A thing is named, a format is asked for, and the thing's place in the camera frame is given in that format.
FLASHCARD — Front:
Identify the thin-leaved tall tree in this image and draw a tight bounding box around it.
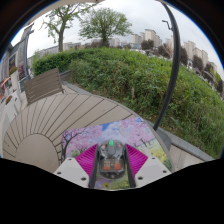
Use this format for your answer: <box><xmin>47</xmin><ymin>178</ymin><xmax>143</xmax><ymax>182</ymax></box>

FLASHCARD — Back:
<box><xmin>39</xmin><ymin>3</ymin><xmax>98</xmax><ymax>53</ymax></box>

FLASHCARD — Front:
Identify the dark curved umbrella pole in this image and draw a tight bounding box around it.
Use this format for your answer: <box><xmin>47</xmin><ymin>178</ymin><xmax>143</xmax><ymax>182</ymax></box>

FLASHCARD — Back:
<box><xmin>152</xmin><ymin>0</ymin><xmax>182</xmax><ymax>132</ymax></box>

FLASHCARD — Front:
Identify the beige patio umbrella canopy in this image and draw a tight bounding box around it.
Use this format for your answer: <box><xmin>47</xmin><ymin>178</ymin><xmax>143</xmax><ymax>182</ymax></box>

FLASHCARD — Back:
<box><xmin>49</xmin><ymin>0</ymin><xmax>104</xmax><ymax>10</ymax></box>

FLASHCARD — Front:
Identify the white planter box with flowers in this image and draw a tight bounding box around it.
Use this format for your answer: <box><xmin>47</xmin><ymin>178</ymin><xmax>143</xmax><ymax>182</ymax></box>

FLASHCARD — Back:
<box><xmin>8</xmin><ymin>66</ymin><xmax>21</xmax><ymax>96</ymax></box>
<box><xmin>0</xmin><ymin>94</ymin><xmax>22</xmax><ymax>141</ymax></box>

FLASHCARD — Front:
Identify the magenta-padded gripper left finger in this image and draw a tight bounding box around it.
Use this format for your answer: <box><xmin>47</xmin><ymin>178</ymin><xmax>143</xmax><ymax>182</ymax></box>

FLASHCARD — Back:
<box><xmin>53</xmin><ymin>143</ymin><xmax>100</xmax><ymax>190</ymax></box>

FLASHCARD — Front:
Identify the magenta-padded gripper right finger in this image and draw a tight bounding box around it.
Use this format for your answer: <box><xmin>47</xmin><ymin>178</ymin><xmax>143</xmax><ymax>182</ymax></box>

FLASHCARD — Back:
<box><xmin>123</xmin><ymin>143</ymin><xmax>172</xmax><ymax>189</ymax></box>

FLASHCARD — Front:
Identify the trimmed green hedge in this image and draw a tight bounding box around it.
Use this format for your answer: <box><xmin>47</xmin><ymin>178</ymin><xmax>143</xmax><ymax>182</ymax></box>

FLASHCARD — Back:
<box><xmin>32</xmin><ymin>46</ymin><xmax>224</xmax><ymax>160</ymax></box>

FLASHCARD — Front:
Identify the cherry blossom print mouse pad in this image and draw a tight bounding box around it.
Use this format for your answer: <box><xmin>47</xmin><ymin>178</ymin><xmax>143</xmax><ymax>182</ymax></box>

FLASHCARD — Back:
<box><xmin>61</xmin><ymin>116</ymin><xmax>173</xmax><ymax>191</ymax></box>

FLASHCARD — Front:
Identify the brown slatted wooden chair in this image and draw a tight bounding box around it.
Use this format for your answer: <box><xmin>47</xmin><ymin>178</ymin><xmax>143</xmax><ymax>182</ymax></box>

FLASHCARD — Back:
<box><xmin>23</xmin><ymin>67</ymin><xmax>64</xmax><ymax>107</ymax></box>

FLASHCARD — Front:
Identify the round-crowned green tree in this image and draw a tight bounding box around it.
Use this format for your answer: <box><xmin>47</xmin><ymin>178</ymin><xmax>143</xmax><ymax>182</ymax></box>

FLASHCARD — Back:
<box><xmin>78</xmin><ymin>7</ymin><xmax>134</xmax><ymax>48</ymax></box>

